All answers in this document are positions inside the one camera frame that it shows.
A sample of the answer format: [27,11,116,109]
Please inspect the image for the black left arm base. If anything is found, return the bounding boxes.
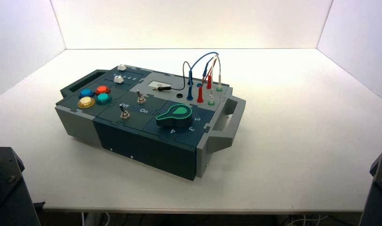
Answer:
[0,146,41,226]

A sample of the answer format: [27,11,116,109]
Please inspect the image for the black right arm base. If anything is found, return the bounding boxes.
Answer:
[359,150,382,226]

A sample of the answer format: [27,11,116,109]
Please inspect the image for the dark rotary knob green top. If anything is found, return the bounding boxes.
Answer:
[155,104,194,129]

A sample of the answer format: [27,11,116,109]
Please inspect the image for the grey and teal control box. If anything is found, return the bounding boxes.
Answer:
[55,65,246,182]

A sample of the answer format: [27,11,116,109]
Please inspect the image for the teal push button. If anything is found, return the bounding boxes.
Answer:
[95,93,113,105]

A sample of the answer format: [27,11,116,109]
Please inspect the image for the red push button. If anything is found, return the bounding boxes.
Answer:
[95,85,112,96]

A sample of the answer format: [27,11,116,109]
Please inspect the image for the yellow push button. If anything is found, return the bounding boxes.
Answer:
[77,96,96,109]

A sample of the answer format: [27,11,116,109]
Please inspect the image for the blue push button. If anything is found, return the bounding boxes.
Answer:
[78,88,95,99]

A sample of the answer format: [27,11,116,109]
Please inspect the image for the blue banana plug cable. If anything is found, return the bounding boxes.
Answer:
[187,51,219,101]

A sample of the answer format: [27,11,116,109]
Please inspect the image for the red banana plug cable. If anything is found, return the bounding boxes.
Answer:
[196,57,217,104]

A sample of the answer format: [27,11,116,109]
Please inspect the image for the white banana plug cable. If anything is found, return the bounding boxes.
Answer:
[208,55,224,106]

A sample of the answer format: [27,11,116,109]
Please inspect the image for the black banana plug cable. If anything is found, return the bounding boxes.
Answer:
[153,61,193,92]

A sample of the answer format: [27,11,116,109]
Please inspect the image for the metal toggle switch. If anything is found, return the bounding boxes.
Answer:
[119,104,131,120]
[136,89,147,105]

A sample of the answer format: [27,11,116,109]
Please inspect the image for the white cable under table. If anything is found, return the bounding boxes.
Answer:
[285,214,330,226]
[81,212,112,226]

